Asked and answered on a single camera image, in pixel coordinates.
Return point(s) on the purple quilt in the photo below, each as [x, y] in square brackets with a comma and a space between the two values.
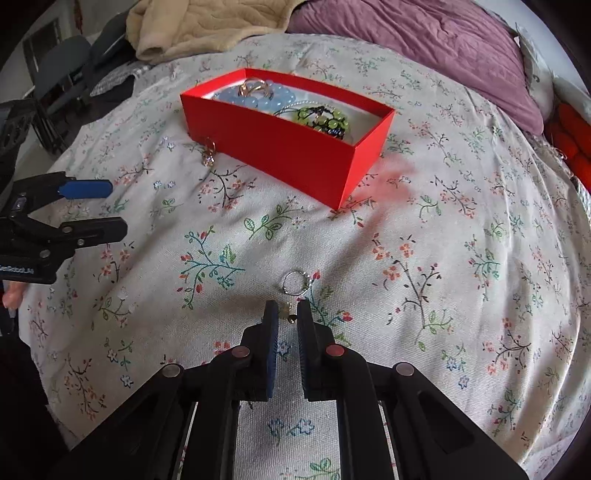
[415, 37]

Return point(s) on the checked cloth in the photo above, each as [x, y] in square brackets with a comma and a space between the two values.
[120, 78]

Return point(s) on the dark chair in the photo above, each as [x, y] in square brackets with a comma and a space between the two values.
[60, 78]

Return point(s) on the small gold earring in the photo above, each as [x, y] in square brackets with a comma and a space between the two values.
[292, 317]

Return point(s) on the beige fleece blanket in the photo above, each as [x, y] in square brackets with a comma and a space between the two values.
[207, 27]

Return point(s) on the white pillow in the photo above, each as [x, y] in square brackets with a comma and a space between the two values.
[540, 78]

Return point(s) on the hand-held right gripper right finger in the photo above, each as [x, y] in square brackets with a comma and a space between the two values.
[307, 355]

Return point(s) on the red cardboard box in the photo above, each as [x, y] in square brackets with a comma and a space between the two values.
[286, 143]

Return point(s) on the person's left hand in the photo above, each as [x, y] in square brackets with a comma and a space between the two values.
[12, 296]

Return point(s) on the floral bed sheet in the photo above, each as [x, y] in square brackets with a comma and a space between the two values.
[415, 277]

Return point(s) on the silver hoop earring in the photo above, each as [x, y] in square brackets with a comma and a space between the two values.
[284, 281]

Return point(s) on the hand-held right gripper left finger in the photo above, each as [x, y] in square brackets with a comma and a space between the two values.
[272, 350]

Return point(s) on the dark clothing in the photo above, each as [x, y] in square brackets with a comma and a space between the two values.
[111, 41]

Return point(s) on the orange pillow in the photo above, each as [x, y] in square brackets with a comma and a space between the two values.
[572, 138]

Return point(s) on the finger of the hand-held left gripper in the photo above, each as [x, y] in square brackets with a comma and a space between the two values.
[97, 230]
[87, 189]

